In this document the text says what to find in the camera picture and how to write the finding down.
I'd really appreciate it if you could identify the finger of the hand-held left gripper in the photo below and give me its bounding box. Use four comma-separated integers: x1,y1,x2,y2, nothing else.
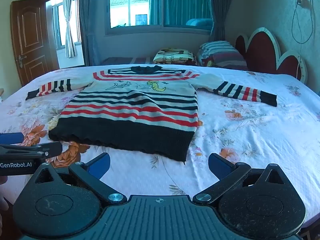
0,141,63,159
0,132,25,145

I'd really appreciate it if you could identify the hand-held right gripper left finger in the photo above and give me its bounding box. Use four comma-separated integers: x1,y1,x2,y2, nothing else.
34,152,127,204

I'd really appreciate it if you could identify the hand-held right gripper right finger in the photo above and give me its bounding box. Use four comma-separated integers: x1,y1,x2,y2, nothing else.
192,152,290,204

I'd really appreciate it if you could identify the striped knit sweater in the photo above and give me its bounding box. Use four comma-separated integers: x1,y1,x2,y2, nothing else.
26,65,278,162

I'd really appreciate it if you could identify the brown wooden door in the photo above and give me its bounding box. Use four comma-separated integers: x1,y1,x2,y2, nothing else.
10,0,55,87

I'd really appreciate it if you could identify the striped pillow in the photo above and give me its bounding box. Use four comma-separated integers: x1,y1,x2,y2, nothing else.
196,41,248,71

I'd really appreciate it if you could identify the cartoon print pillow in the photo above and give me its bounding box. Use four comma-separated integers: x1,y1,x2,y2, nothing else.
153,48,198,66

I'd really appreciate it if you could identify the red scalloped headboard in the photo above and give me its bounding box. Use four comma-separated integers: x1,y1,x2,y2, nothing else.
235,27,308,85

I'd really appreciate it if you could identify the white sheer curtain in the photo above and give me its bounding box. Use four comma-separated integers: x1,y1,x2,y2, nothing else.
62,0,76,59

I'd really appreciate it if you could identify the grey-blue curtain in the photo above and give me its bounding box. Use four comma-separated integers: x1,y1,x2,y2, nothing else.
207,0,241,43
77,0,111,66

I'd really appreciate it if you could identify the bedroom window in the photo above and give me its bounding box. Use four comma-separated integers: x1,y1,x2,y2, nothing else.
105,0,216,36

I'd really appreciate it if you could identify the white charger cable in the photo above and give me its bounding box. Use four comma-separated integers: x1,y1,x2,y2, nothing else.
291,0,314,79

